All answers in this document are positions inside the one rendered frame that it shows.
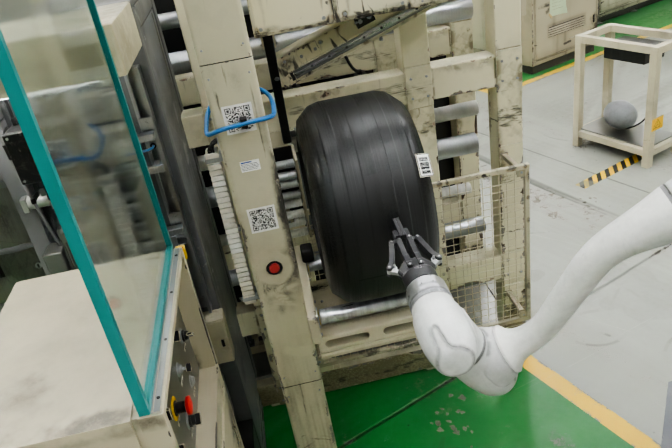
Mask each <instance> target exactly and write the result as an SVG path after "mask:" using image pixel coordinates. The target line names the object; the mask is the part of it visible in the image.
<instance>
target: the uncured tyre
mask: <svg viewBox="0 0 672 448"><path fill-rule="evenodd" d="M296 141H297V149H298V155H299V160H300V166H301V171H302V176H303V181H304V186H305V191H306V196H307V201H308V206H309V210H310V215H311V220H312V224H313V229H314V233H315V238H316V242H317V247H318V251H319V255H320V259H321V263H322V267H323V271H324V274H325V277H326V279H327V281H328V284H329V286H330V289H331V291H332V293H333V294H335V295H337V296H338V297H340V298H342V299H344V300H345V301H347V302H363V301H367V300H372V299H376V298H381V297H385V296H390V295H394V294H399V293H403V292H406V288H405V286H404V283H403V281H402V280H401V279H399V277H398V276H396V275H393V276H392V277H388V276H387V265H388V263H389V241H390V240H393V241H394V239H393V235H392V231H394V228H393V220H392V219H393V218H397V217H399V220H400V222H401V224H402V226H403V228H408V230H409V232H410V235H412V236H415V235H417V234H418V235H420V236H421V237H422V238H423V239H424V240H425V242H426V243H427V244H428V245H429V246H430V247H431V248H432V249H433V250H434V251H435V252H437V253H440V238H439V224H438V216H437V208H436V202H435V196H434V191H433V186H432V181H431V176H429V177H421V178H420V174H419V170H418V166H417V162H416V158H415V154H420V153H424V150H423V146H422V143H421V140H420V137H419V134H418V132H417V129H416V126H415V124H414V122H413V119H412V117H411V115H410V113H409V112H408V110H407V108H406V107H405V105H404V104H403V103H402V102H401V101H399V100H398V99H396V98H394V97H393V96H391V95H390V94H388V93H387V92H385V91H373V90H372V91H367V92H362V93H357V94H352V95H347V96H342V97H337V98H332V99H327V100H322V101H317V102H315V103H313V104H311V105H309V106H307V107H306V108H305V109H304V111H303V112H302V113H301V115H300V116H299V117H298V119H297V120H296ZM385 274H386V275H385ZM381 275H385V276H381ZM376 276H381V277H376ZM372 277H376V278H372ZM367 278H372V279H367ZM363 279H367V280H363ZM359 280H363V281H359Z"/></svg>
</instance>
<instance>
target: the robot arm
mask: <svg viewBox="0 0 672 448"><path fill-rule="evenodd" d="M392 220H393V228H394V231H392V235H393V239H394V241H393V240H390V241H389V263H388V265H387V276H388V277H392V276H393V275H396V276H398V277H399V279H401V280H402V281H403V283H404V286H405V288H406V297H407V302H408V305H409V308H410V311H411V314H412V316H413V326H414V330H415V333H416V336H417V339H418V342H419V344H420V346H421V348H422V350H423V353H424V354H425V356H426V358H427V359H428V361H429V362H430V363H431V364H432V366H433V367H434V368H435V369H436V370H437V371H439V372H440V373H441V374H443V375H445V376H449V377H457V378H458V379H459V380H461V381H462V382H463V383H465V384H466V385H467V386H469V387H470V388H472V389H474V390H475V391H477V392H479V393H482V394H485V395H489V396H500V395H504V394H506V393H508V392H509V391H510V390H511V389H512V388H513V387H514V385H515V383H516V381H517V377H518V373H519V372H521V371H522V367H523V363H524V361H525V360H526V359H527V358H528V357H529V356H530V355H532V354H533V353H534V352H536V351H537V350H539V349H540V348H542V347H543V346H544V345H546V344H547V343H548V342H549V341H550V340H552V339H553V338H554V337H555V336H556V335H557V333H558V332H559V331H560V330H561V329H562V328H563V326H564V325H565V324H566V323H567V321H568V320H569V319H570V318H571V316H572V315H573V314H574V313H575V311H576V310H577V309H578V308H579V306H580V305H581V304H582V303H583V301H584V300H585V299H586V298H587V296H588V295H589V294H590V293H591V291H592V290H593V289H594V288H595V286H596V285H597V284H598V283H599V281H600V280H601V279H602V278H603V277H604V276H605V275H606V274H607V273H608V272H609V271H610V270H611V269H612V268H614V267H615V266H616V265H617V264H619V263H620V262H622V261H624V260H626V259H628V258H630V257H632V256H634V255H637V254H640V253H642V252H645V251H649V250H652V249H655V248H658V247H661V246H665V245H668V244H672V179H670V180H669V181H667V182H666V183H664V184H663V185H661V186H659V187H658V188H656V189H655V190H654V191H653V192H651V193H650V194H649V195H648V196H646V197H645V198H644V199H642V200H641V201H640V202H639V203H637V204H636V205H634V206H633V207H632V208H630V209H629V210H628V211H626V212H625V213H624V214H622V215H621V216H619V217H618V218H616V219H615V220H614V221H612V222H611V223H609V224H608V225H607V226H605V227H604V228H603V229H601V230H600V231H599V232H598V233H596V234H595V235H594V236H593V237H592V238H591V239H590V240H588V241H587V242H586V243H585V244H584V245H583V247H582V248H581V249H580V250H579V251H578V252H577V254H576V255H575V256H574V257H573V259H572V260H571V262H570V263H569V265H568V266H567V268H566V269H565V271H564V272H563V274H562V275H561V277H560V278H559V280H558V281H557V283H556V284H555V286H554V287H553V289H552V291H551V292H550V294H549V295H548V297H547V298H546V300H545V301H544V303H543V304H542V306H541V307H540V309H539V310H538V312H537V313H536V314H535V315H534V316H533V318H531V319H530V320H529V321H528V322H526V323H524V324H523V325H521V326H518V327H515V328H509V329H508V328H504V327H501V326H499V325H496V326H490V327H477V326H476V325H475V323H474V322H473V321H472V320H471V319H470V317H469V316H468V315H467V313H466V312H465V310H464V309H463V308H462V307H460V306H459V305H458V303H456V302H455V301H454V299H453V297H452V295H451V293H450V292H449V290H448V287H447V285H446V283H445V281H444V280H443V279H442V278H441V277H439V276H438V274H437V272H436V268H435V267H436V266H437V265H438V266H441V265H442V255H441V254H439V253H437V252H435V251H434V250H433V249H432V248H431V247H430V246H429V245H428V244H427V243H426V242H425V240H424V239H423V238H422V237H421V236H420V235H418V234H417V235H415V236H412V235H410V232H409V230H408V228H403V226H402V224H401V222H400V220H399V217H397V218H393V219H392ZM405 244H407V247H409V250H410V252H411V254H412V257H413V258H410V257H409V254H407V251H406V249H405V247H404V245H405ZM417 247H418V248H419V249H420V250H421V251H422V252H423V253H424V255H425V256H426V257H427V258H428V259H429V260H430V261H429V260H427V259H425V258H423V257H422V256H421V254H420V252H419V251H418V249H417ZM395 248H397V249H398V252H399V254H400V256H401V259H402V261H403V263H402V264H401V266H400V268H399V270H398V269H397V266H396V265H395Z"/></svg>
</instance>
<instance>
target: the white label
mask: <svg viewBox="0 0 672 448"><path fill-rule="evenodd" d="M415 158H416V162H417V166H418V170H419V174H420V178H421V177H429V176H434V173H433V169H432V166H431V162H430V158H429V154H428V153H420V154H415Z"/></svg>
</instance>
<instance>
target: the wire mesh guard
mask: <svg viewBox="0 0 672 448"><path fill-rule="evenodd" d="M529 168H530V164H529V163H528V162H526V163H521V164H516V165H511V166H507V167H502V168H497V169H493V170H488V171H483V172H478V173H474V174H469V175H464V176H460V177H455V178H450V179H445V180H441V181H436V182H432V186H433V189H434V188H438V187H443V186H448V185H449V195H448V196H450V203H446V204H450V207H451V203H454V202H451V196H452V195H450V185H452V184H457V191H458V183H462V182H465V187H466V182H467V181H471V180H473V183H474V180H476V179H482V178H485V177H490V176H495V175H498V185H495V186H498V192H497V193H498V197H499V193H501V192H499V174H504V173H506V183H504V184H506V191H502V192H506V197H507V191H510V190H507V184H508V183H507V173H509V172H514V189H511V190H514V196H512V197H514V198H515V197H516V196H515V182H518V181H522V180H518V181H515V171H518V170H523V169H525V176H523V187H520V188H523V192H524V194H522V195H524V201H523V202H524V208H523V209H524V229H523V230H524V236H522V237H524V243H521V244H524V254H525V256H522V257H525V269H522V270H525V275H524V276H525V288H522V289H525V294H522V295H525V300H523V301H525V306H523V307H525V311H527V316H526V317H522V318H520V316H518V314H520V313H518V302H522V301H518V296H521V295H518V291H517V296H514V297H517V302H514V303H517V308H514V309H517V314H514V315H517V316H516V317H512V318H511V316H513V315H511V310H513V309H511V304H513V303H510V318H508V319H504V311H501V312H503V317H501V318H503V320H499V321H497V319H500V318H496V319H492V320H496V321H495V322H490V323H486V324H482V323H483V322H482V317H483V316H482V310H479V311H481V316H479V317H481V322H479V323H481V324H482V325H477V327H490V326H496V325H499V326H504V325H508V324H512V323H517V322H521V321H525V320H530V319H531V269H530V178H529ZM504 184H500V185H504ZM481 189H482V196H478V197H482V199H483V196H487V195H483V189H485V188H483V182H482V188H481ZM476 190H480V189H476ZM476 190H475V186H474V190H472V191H474V201H475V198H478V197H475V191H476ZM448 196H443V197H448ZM443 197H442V188H441V197H439V198H443ZM512 197H508V198H512ZM514 204H515V210H514V211H515V224H514V225H515V231H514V232H515V238H513V239H515V240H516V239H517V238H516V232H518V231H516V225H518V224H516V218H518V217H516V211H518V210H516V204H517V203H514ZM504 206H507V212H505V213H507V219H505V220H507V226H505V227H507V230H508V227H509V226H508V220H509V219H508V213H509V212H508V201H507V205H504ZM504 206H500V201H499V207H495V208H499V214H496V215H499V221H496V222H499V224H500V214H504V213H500V207H504ZM523 209H519V210H523ZM505 220H501V221H505ZM469 221H472V220H468V228H464V229H468V234H469V228H473V227H476V233H473V234H476V236H477V221H476V226H473V227H469ZM514 225H510V226H514ZM505 227H501V228H505ZM501 228H496V229H500V235H496V236H500V248H499V249H500V251H501V249H502V248H501V242H503V241H501V235H504V234H501ZM473 234H469V235H473ZM515 252H516V258H513V259H516V271H513V272H516V277H515V278H516V284H520V283H517V278H518V277H517V265H519V264H517V252H519V251H517V248H516V251H515ZM407 340H409V341H408V342H404V343H399V344H395V343H396V342H394V345H391V346H388V344H386V345H387V346H386V347H382V348H378V349H373V348H374V347H372V350H369V351H366V350H365V349H364V350H365V352H360V353H356V354H352V355H351V353H352V352H351V353H350V355H347V356H343V357H339V358H336V356H333V357H335V358H334V359H330V360H329V359H328V360H326V361H324V363H323V364H319V366H320V368H322V367H326V366H331V365H335V364H339V363H344V362H348V361H352V360H357V359H361V358H365V357H370V356H374V355H378V354H383V353H387V352H391V351H396V350H400V349H404V348H408V347H413V346H417V345H420V344H419V342H418V339H417V337H416V340H412V341H410V339H407Z"/></svg>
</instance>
